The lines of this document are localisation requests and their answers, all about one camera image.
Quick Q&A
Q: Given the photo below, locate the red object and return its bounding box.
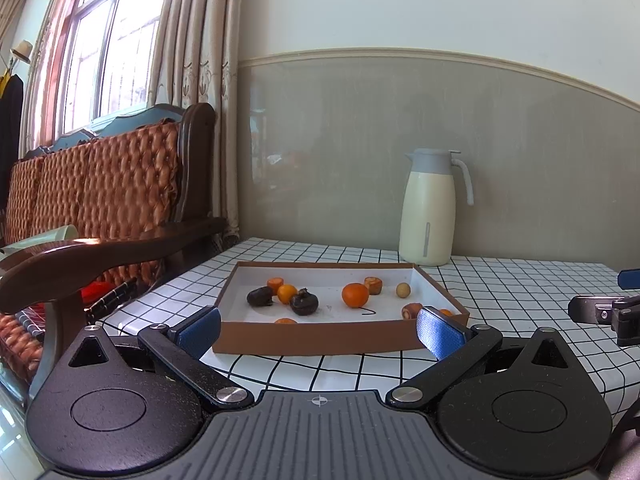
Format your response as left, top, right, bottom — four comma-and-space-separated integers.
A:
80, 281, 115, 305

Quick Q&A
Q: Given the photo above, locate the large dark wrinkled fruit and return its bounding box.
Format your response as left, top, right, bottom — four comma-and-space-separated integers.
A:
290, 288, 320, 317

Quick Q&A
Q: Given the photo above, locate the plain beige curtain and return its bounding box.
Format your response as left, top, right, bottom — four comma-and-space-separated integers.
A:
0, 0, 31, 56

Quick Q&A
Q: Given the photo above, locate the white checkered tablecloth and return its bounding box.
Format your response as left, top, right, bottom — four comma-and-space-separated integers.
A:
95, 238, 640, 421

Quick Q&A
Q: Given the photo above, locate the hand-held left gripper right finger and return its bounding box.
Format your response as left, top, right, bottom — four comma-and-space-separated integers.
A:
386, 306, 573, 406

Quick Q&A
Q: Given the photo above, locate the cream thermos jug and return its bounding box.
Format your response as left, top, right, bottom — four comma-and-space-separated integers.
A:
398, 148, 475, 267

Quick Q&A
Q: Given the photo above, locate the brown cardboard box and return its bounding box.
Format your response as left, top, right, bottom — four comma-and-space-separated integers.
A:
211, 261, 471, 356

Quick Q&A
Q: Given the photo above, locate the beige embroidered curtain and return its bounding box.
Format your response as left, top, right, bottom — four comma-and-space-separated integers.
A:
150, 0, 246, 241

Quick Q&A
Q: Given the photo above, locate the dark checkered cloth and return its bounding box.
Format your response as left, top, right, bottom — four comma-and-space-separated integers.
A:
84, 279, 138, 325

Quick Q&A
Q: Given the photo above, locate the pale green plastic bag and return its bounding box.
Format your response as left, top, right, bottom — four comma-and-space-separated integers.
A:
0, 224, 79, 261

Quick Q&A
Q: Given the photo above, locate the pink sheer curtain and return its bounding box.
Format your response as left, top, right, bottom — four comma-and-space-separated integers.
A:
20, 0, 96, 161

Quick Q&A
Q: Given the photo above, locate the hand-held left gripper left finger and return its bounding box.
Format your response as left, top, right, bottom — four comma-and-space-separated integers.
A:
67, 305, 253, 407

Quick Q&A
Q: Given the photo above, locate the black hanging coat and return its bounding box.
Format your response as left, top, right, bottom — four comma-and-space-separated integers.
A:
0, 72, 25, 211

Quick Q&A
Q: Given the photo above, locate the window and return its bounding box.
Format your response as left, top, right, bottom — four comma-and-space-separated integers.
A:
60, 0, 176, 131

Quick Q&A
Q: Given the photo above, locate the dark wooden sofa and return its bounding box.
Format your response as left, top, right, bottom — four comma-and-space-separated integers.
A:
0, 102, 228, 411

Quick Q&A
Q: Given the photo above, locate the orange woven sofa cushion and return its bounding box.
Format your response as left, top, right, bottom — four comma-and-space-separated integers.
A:
5, 122, 181, 251

